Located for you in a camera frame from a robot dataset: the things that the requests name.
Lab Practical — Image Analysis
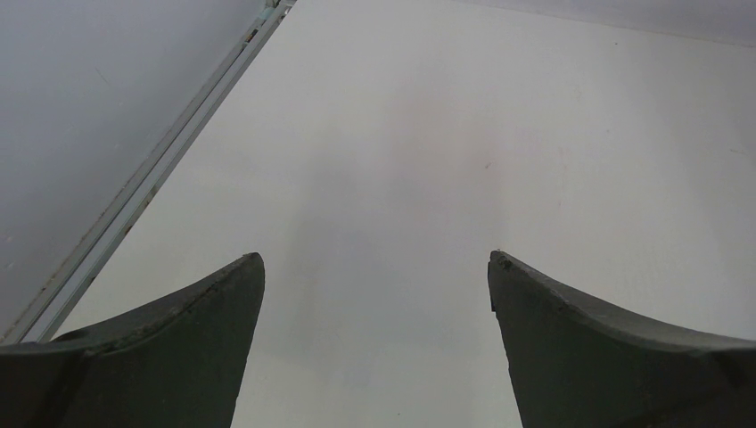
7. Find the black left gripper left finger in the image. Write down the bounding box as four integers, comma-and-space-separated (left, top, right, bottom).
1, 253, 265, 427

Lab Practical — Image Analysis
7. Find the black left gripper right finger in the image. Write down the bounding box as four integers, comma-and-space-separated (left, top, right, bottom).
488, 251, 755, 427

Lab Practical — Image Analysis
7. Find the aluminium table edge rail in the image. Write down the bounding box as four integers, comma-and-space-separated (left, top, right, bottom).
1, 1, 292, 345

